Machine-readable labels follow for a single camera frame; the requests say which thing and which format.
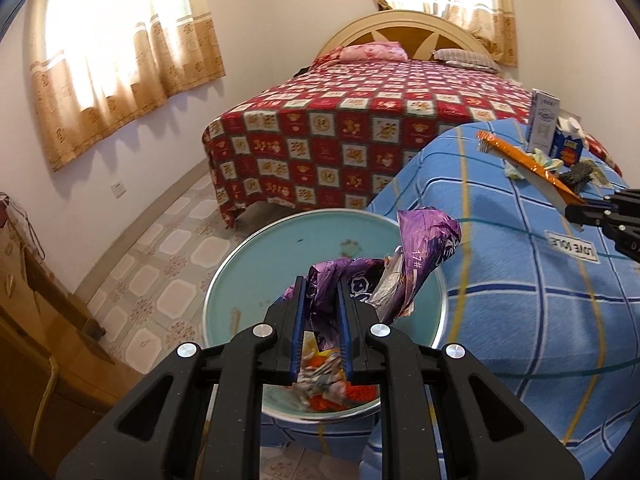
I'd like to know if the silver wrapper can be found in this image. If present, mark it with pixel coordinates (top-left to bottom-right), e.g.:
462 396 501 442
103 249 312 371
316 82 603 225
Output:
297 354 347 402

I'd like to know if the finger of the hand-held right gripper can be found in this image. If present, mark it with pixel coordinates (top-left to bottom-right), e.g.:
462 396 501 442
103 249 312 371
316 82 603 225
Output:
601 219 640 264
564 191 640 233

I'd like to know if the bed with red quilt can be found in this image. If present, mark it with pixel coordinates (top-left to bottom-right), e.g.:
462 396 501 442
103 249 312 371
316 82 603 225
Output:
202 57 622 227

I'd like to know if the black scouring pad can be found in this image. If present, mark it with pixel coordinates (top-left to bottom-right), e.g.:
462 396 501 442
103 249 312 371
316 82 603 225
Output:
559 159 602 197

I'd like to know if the striped pillow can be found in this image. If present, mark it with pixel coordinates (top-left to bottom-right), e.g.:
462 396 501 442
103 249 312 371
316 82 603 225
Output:
432 48 501 74

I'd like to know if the clear packet with gold contents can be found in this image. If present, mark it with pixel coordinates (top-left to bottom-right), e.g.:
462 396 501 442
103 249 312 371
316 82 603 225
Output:
594 169 622 192

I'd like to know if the wooden cabinet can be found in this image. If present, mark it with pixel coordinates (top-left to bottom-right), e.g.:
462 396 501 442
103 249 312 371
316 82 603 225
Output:
0 192 147 428

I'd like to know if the teal round metal bin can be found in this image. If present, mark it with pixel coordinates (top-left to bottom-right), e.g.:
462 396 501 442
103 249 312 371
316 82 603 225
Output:
204 208 447 420

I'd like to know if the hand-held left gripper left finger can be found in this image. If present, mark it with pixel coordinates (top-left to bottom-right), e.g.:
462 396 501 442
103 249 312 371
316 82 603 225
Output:
56 276 307 480

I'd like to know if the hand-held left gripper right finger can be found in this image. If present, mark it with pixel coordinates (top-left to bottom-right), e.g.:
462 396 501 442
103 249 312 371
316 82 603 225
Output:
335 279 584 480

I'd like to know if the red mesh net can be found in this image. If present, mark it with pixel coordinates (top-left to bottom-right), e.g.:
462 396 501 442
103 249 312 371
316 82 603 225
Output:
345 383 379 402

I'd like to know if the blue plaid tablecloth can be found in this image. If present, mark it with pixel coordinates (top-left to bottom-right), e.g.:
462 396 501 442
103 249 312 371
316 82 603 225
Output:
360 119 640 480

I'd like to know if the wide beige curtain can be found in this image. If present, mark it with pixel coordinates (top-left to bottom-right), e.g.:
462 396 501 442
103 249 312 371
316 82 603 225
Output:
27 0 227 174

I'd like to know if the green crumpled wrapper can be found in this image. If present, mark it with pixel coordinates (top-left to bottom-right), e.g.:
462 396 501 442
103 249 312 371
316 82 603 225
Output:
504 148 566 182

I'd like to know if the tall white carton box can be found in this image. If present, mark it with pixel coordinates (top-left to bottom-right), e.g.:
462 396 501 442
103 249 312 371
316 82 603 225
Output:
528 88 562 152

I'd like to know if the purple snack wrapper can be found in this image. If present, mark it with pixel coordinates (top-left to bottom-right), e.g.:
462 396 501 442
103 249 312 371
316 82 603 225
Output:
284 206 463 352

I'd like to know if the cream wooden headboard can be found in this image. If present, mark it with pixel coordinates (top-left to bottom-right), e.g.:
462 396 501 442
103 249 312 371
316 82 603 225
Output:
317 9 494 64

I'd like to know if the narrow beige curtain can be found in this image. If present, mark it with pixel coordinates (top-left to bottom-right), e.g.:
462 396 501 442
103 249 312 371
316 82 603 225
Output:
362 0 519 67

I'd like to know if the orange snack packet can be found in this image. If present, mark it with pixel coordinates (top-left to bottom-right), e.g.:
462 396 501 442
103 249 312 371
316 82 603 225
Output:
476 130 587 207

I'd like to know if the pink pillow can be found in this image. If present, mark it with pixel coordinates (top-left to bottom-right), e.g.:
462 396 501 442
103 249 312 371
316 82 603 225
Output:
339 42 407 64

